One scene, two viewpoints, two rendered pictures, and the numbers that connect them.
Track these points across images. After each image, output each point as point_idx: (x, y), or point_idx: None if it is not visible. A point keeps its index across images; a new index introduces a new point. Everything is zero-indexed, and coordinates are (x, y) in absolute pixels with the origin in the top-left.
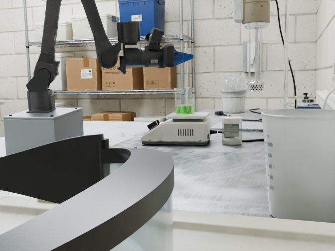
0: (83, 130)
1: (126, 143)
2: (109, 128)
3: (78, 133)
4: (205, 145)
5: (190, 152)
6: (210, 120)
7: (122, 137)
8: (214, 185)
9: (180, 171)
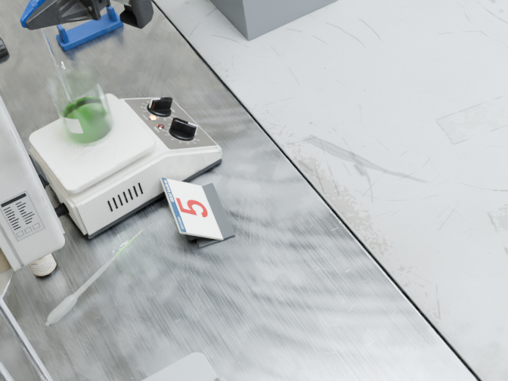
0: (243, 13)
1: (223, 105)
2: (506, 188)
3: (233, 4)
4: None
5: (36, 129)
6: (66, 201)
7: (308, 137)
8: None
9: None
